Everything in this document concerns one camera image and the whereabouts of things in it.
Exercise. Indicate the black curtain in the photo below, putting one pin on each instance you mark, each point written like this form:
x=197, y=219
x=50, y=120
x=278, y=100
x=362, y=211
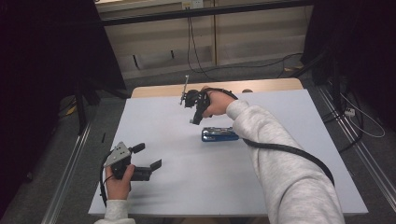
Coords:
x=40, y=77
x=361, y=46

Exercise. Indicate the blue tool case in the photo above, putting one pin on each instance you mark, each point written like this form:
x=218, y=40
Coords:
x=218, y=134

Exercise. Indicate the aluminium floor rail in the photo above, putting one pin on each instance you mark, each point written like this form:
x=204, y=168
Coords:
x=364, y=155
x=67, y=177

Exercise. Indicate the person's left hand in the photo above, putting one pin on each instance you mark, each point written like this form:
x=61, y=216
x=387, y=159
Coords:
x=118, y=188

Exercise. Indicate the person's right hand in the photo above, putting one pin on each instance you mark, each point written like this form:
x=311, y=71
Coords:
x=218, y=104

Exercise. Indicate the small brown object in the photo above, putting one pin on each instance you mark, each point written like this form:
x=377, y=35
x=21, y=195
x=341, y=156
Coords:
x=247, y=90

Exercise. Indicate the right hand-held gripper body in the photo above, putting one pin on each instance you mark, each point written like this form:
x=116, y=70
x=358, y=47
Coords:
x=200, y=101

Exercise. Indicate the white power strip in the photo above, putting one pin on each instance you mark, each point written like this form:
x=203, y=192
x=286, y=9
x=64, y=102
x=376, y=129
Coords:
x=350, y=112

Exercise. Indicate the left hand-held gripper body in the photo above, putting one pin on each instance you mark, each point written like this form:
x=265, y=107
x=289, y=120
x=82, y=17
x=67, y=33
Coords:
x=117, y=154

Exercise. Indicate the black horizontal bar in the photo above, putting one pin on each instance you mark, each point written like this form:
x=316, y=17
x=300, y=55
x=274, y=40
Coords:
x=199, y=13

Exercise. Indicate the slim metal tool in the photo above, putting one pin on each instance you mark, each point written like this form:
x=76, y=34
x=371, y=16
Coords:
x=186, y=82

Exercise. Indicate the small black strip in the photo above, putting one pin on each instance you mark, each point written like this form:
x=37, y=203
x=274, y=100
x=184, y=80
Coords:
x=103, y=138

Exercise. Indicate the white wall outlet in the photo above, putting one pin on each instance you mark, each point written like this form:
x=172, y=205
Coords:
x=192, y=3

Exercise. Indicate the black metal stand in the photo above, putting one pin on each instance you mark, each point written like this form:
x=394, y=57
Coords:
x=81, y=105

